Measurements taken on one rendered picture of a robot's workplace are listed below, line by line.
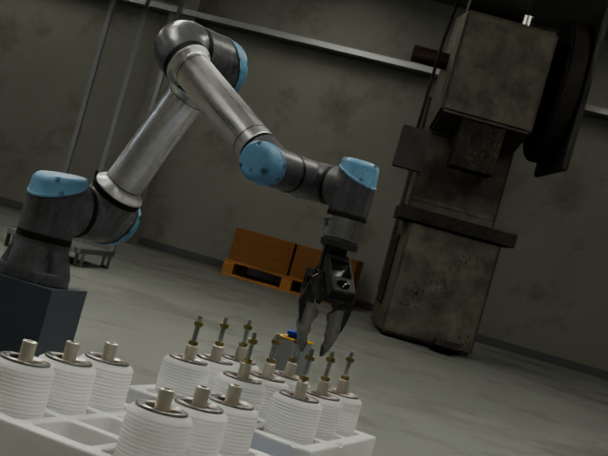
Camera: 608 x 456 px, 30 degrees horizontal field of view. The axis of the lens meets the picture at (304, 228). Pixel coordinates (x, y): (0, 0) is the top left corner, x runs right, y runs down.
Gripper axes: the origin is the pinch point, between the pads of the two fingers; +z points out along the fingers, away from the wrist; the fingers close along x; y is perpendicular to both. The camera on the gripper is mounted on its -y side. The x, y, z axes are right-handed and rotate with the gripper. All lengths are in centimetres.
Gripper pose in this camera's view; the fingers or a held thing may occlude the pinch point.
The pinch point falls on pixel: (313, 346)
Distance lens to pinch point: 208.7
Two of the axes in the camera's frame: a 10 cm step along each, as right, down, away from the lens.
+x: -9.4, -2.6, -2.4
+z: -2.7, 9.6, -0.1
